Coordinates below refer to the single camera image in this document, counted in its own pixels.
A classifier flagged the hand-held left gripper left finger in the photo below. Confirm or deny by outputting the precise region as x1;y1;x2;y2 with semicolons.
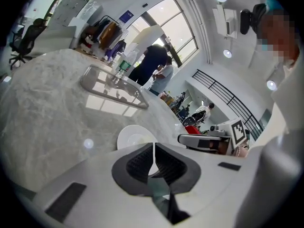
32;142;172;228

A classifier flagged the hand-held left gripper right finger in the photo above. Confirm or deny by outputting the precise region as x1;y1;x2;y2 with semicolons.
154;142;259;225

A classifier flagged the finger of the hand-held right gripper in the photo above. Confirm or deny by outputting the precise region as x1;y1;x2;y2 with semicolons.
177;133;223;152

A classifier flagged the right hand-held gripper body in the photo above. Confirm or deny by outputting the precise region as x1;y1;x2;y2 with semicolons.
208;118;249;156

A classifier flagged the white round plate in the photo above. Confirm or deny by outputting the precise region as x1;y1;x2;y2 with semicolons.
116;124;159;175

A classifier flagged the person's right hand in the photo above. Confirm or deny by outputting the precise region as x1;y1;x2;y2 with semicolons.
231;143;249;157

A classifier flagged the red box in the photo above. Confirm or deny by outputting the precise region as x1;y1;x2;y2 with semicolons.
184;125;202;135

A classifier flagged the black metal railing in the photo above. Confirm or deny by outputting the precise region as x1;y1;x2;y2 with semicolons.
191;69;265;140

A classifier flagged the person's white shirt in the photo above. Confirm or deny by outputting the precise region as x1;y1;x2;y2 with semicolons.
247;56;304;152

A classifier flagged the clear plastic water bottle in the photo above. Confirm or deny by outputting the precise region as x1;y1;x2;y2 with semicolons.
113;59;132;81

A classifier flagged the person's head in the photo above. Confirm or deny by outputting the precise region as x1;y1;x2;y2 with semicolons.
256;8;301;67

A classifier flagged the white standing panel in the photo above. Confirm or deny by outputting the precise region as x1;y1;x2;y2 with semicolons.
129;24;165;57

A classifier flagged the white ceiling air conditioner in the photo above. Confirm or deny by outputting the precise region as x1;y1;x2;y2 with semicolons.
212;4;238;39

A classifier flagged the large arched window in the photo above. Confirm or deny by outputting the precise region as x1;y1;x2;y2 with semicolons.
126;0;200;68

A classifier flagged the clothes rack with garments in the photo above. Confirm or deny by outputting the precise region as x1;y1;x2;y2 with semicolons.
80;15;129;62

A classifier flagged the teal cap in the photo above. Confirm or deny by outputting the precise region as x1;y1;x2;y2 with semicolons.
264;0;284;12

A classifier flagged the white foam board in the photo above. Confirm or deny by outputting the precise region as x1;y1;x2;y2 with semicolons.
30;25;77;57

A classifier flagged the black office chair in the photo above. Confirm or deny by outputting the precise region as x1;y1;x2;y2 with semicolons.
9;18;48;70

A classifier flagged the whiteboard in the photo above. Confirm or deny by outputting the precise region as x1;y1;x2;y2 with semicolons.
50;0;89;28

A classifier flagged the black head-mounted camera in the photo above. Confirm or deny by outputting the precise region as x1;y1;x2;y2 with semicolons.
239;3;267;35

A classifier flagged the blue wall sign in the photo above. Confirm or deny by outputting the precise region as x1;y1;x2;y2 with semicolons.
119;9;134;24

